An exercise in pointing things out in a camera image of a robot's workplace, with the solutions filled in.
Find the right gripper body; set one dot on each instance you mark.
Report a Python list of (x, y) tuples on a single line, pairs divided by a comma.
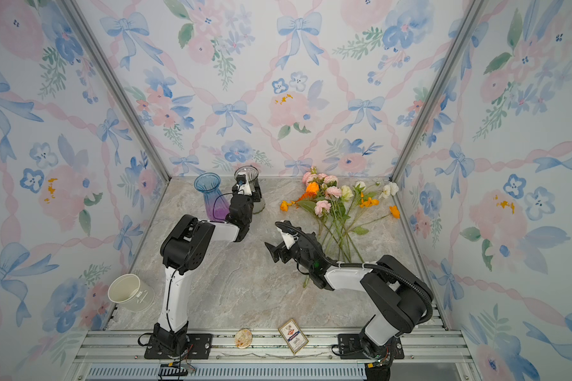
[(295, 253)]

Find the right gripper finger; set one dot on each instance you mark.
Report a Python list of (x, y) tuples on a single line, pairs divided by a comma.
[(275, 251), (286, 227)]

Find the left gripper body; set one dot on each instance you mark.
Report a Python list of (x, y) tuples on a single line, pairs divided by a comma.
[(249, 202)]

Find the clear grey glass vase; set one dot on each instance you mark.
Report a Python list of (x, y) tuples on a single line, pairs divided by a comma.
[(253, 173)]

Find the pink carnation stem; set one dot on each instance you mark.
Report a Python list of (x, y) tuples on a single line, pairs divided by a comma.
[(322, 211)]

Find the pink rose stem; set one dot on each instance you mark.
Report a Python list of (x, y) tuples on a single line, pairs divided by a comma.
[(341, 276)]

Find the yellow poppy flower stem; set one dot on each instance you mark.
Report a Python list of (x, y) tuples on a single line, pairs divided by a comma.
[(347, 216)]

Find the white flower stem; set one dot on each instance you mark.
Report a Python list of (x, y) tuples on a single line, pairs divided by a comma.
[(383, 200)]

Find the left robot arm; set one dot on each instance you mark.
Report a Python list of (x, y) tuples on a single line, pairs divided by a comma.
[(183, 252)]

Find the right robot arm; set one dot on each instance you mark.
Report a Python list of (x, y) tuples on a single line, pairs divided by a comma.
[(402, 301)]

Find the blue purple glass vase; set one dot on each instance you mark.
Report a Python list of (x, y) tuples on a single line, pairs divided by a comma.
[(216, 206)]

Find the orange marigold flower stem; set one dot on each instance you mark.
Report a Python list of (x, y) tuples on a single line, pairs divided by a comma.
[(311, 193)]

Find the framed card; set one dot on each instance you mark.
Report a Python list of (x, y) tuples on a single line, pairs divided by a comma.
[(294, 337)]

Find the round beige coaster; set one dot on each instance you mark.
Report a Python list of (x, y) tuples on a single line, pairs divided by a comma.
[(243, 338)]

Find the cream white cup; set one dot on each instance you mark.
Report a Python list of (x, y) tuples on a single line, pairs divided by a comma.
[(131, 293)]

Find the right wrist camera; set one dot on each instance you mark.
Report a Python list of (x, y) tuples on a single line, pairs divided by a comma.
[(289, 240)]

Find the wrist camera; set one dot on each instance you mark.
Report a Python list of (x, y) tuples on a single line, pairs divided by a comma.
[(243, 184), (289, 240)]

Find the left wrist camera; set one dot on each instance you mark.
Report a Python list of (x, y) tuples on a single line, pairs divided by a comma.
[(243, 184)]

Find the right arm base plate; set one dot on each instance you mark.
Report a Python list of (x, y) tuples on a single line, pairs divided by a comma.
[(353, 347)]

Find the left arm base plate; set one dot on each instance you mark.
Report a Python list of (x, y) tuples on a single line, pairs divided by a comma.
[(192, 346)]

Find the aluminium rail frame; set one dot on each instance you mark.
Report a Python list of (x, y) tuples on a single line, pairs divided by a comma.
[(430, 353)]

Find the left corner aluminium post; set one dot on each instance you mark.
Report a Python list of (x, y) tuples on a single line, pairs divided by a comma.
[(78, 22)]

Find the corner aluminium post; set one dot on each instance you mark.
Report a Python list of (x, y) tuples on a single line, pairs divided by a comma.
[(462, 38), (78, 22)]

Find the right corner aluminium post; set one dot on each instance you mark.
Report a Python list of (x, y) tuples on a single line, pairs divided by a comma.
[(462, 38)]

